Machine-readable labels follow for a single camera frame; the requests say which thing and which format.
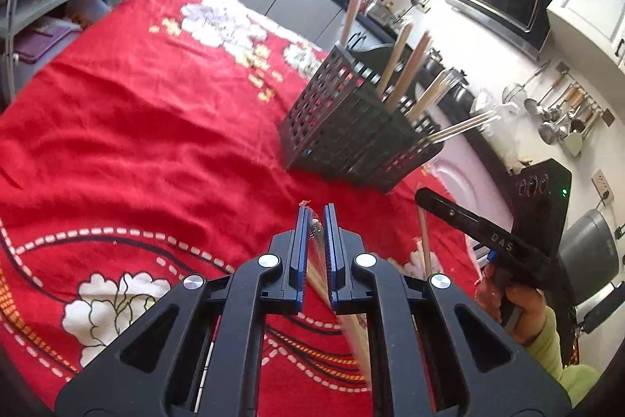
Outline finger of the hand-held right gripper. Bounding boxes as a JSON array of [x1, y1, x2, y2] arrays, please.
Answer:
[[414, 187, 490, 248]]

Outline clear plastic bags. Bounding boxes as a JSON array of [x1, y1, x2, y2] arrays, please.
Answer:
[[470, 89, 514, 131]]

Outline hanging wire strainer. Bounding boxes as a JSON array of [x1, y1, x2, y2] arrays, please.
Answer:
[[502, 60, 551, 104]]

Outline red floral blanket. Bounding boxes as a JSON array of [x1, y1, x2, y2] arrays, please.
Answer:
[[0, 0, 516, 417]]

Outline white wall outlet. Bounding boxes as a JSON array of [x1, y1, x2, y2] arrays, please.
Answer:
[[592, 169, 614, 204]]

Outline grey chair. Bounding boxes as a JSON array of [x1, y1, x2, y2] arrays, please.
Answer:
[[557, 207, 625, 336]]

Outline black perforated utensil basket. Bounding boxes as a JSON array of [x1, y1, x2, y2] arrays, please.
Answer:
[[278, 42, 446, 194]]

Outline purple lid storage box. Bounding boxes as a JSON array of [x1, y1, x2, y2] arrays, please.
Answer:
[[11, 23, 82, 67]]

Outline row of hanging ladles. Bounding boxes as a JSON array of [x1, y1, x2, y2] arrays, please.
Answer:
[[522, 60, 617, 157]]

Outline person's right hand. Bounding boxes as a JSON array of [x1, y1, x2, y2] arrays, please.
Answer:
[[475, 261, 548, 347]]

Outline person's right forearm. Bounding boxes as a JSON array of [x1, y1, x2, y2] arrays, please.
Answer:
[[525, 304, 602, 409]]

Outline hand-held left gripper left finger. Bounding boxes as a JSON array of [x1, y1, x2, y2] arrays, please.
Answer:
[[55, 203, 310, 417]]

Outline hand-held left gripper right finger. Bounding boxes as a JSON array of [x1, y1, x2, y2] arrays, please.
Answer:
[[323, 203, 573, 417]]

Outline white wall cabinet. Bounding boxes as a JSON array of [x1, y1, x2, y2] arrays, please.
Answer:
[[546, 0, 625, 67]]

